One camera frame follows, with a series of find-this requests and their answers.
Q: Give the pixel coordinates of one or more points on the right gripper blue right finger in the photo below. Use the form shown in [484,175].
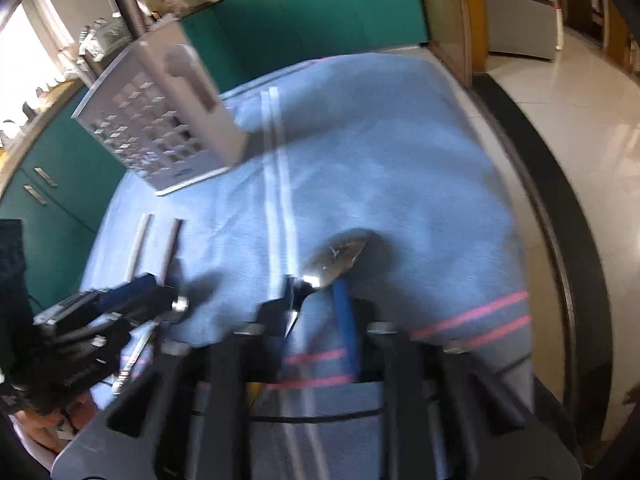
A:
[347,327]

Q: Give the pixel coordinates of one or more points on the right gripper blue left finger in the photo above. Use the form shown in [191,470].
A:
[278,316]

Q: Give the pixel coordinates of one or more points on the gold handled steel spoon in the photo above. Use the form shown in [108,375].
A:
[328,262]

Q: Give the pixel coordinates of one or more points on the white chopstick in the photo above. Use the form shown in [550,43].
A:
[170,250]
[137,247]

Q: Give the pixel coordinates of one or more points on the left hand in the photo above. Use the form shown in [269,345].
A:
[40,428]

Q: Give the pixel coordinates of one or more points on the blue striped cloth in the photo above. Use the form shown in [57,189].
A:
[374,144]

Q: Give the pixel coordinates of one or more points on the teal lower cabinets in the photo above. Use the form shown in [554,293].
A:
[60,179]

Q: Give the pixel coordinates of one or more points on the white perforated utensil basket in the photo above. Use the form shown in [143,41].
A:
[156,110]

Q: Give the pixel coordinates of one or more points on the wooden sliding glass door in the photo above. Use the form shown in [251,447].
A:
[458,32]

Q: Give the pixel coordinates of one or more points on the silver refrigerator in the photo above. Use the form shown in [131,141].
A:
[527,28]

